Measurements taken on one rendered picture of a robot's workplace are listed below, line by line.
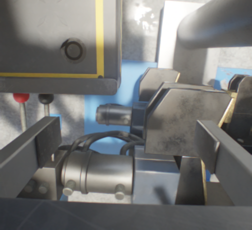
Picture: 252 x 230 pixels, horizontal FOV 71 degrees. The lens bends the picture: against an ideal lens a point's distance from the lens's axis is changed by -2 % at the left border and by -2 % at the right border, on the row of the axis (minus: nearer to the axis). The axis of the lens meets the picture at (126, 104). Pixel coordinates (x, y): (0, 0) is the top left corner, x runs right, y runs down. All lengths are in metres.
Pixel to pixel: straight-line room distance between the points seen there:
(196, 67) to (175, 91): 0.92
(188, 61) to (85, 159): 0.98
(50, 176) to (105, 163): 0.14
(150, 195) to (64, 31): 0.40
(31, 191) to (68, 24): 0.39
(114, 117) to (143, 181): 0.51
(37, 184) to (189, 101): 0.42
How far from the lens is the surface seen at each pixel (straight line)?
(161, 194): 0.48
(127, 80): 1.27
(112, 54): 0.32
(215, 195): 0.65
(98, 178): 0.49
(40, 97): 0.45
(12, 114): 1.76
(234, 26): 0.65
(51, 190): 0.53
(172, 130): 0.42
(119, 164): 0.49
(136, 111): 0.87
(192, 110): 0.42
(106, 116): 0.90
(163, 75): 0.87
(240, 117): 1.06
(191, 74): 1.30
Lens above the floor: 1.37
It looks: 74 degrees down
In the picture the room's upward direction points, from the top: 174 degrees counter-clockwise
